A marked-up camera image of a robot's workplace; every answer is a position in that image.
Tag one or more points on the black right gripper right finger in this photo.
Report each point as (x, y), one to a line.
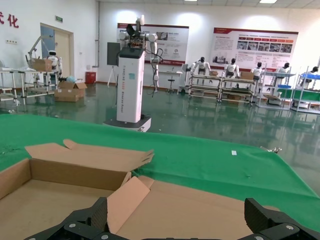
(257, 215)

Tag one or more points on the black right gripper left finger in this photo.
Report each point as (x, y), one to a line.
(97, 215)

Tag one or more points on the open brown cardboard box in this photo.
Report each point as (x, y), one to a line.
(75, 172)
(187, 212)

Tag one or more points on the small white label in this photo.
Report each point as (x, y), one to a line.
(234, 152)

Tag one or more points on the metal table clamp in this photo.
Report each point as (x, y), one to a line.
(275, 150)

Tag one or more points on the green table cloth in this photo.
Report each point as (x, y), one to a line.
(200, 160)

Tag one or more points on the clear tape scraps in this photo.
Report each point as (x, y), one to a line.
(10, 149)

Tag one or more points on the open carton with flaps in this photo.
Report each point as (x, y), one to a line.
(66, 93)

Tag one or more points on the green panel workbench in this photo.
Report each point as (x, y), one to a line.
(306, 93)

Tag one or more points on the blue plastic tray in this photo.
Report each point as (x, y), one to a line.
(284, 86)

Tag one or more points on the white tower mobile robot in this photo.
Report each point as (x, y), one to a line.
(131, 87)

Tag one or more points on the red bin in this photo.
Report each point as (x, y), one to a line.
(91, 77)

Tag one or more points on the pale blue plastic bag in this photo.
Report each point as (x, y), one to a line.
(71, 79)

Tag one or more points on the small brown carton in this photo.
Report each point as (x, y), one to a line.
(213, 73)
(247, 75)

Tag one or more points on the white shelf rack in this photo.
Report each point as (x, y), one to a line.
(275, 73)

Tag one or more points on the white black humanoid robot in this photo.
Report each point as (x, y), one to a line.
(283, 70)
(200, 65)
(258, 71)
(232, 68)
(315, 69)

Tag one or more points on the blue plastic bins row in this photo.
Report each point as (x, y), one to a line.
(311, 75)

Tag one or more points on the black stool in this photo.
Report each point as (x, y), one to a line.
(171, 80)

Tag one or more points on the brown carton with label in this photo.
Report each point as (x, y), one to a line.
(42, 65)

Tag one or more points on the white desk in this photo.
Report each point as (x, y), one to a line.
(170, 72)

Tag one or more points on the dark panel on stand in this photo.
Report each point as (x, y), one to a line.
(113, 53)

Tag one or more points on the small white humanoid robot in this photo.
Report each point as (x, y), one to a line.
(53, 58)

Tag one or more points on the wide red white info board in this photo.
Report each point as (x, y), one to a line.
(255, 50)

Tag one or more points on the green exit sign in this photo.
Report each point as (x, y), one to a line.
(59, 18)

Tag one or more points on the ceiling light panel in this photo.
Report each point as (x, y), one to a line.
(268, 0)

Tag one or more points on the pipe frame roller rack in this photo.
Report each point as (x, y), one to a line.
(237, 87)
(205, 86)

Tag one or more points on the white pipe frame table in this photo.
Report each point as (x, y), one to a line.
(23, 85)

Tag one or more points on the beige door with frame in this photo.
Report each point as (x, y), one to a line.
(63, 55)

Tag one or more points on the white crane frame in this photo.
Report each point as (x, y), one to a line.
(35, 45)

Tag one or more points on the white wall pipe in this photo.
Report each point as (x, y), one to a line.
(98, 32)

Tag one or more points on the white wall switches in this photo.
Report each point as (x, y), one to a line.
(11, 42)

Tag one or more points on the red wall character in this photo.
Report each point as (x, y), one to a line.
(1, 18)
(13, 20)

